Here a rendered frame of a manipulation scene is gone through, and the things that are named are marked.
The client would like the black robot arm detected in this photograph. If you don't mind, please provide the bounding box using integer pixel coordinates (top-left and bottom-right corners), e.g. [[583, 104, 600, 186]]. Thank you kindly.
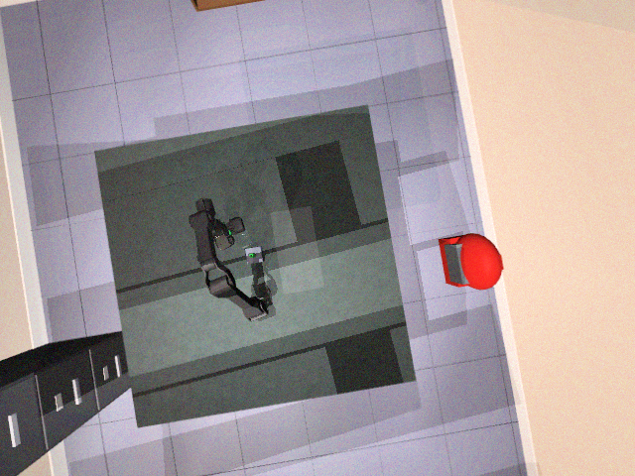
[[190, 198, 269, 322]]

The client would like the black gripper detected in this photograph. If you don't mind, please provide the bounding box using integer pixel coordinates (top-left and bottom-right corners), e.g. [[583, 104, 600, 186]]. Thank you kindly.
[[212, 217, 245, 237]]

